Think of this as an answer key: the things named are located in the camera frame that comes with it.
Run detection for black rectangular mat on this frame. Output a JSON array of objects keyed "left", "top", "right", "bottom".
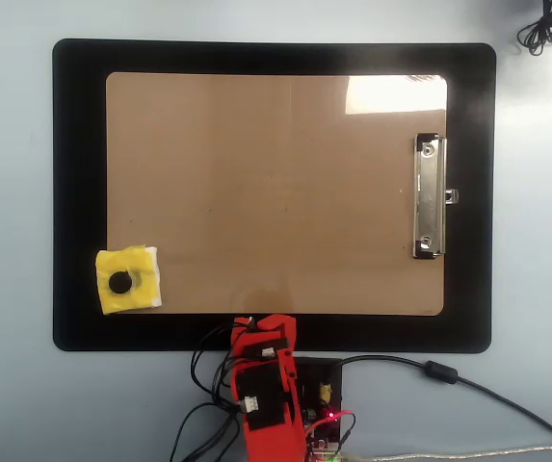
[{"left": 51, "top": 38, "right": 498, "bottom": 353}]

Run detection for brown clipboard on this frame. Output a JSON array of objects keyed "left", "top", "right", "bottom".
[{"left": 105, "top": 71, "right": 449, "bottom": 318}]

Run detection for pink wire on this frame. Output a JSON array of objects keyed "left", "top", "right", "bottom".
[{"left": 302, "top": 409, "right": 356, "bottom": 451}]

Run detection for silver braided USB cable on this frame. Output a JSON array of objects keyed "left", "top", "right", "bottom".
[{"left": 335, "top": 443, "right": 552, "bottom": 462}]

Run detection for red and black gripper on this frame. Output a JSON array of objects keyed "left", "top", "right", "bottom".
[{"left": 229, "top": 313, "right": 300, "bottom": 361}]

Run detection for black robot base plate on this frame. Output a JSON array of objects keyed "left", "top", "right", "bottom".
[{"left": 294, "top": 356, "right": 345, "bottom": 442}]

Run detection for black robot arm wires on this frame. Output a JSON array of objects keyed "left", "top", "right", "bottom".
[{"left": 168, "top": 322, "right": 260, "bottom": 462}]

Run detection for silver metal clipboard clip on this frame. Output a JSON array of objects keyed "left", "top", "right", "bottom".
[{"left": 410, "top": 132, "right": 460, "bottom": 261}]

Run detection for yellow sponge with black knob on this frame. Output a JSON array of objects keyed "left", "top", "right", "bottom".
[{"left": 94, "top": 244, "right": 165, "bottom": 317}]

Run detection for controller circuit board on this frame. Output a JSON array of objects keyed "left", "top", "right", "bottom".
[{"left": 302, "top": 407, "right": 355, "bottom": 462}]

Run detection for black power cable with ferrite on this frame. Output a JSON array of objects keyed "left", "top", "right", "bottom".
[{"left": 330, "top": 354, "right": 552, "bottom": 444}]

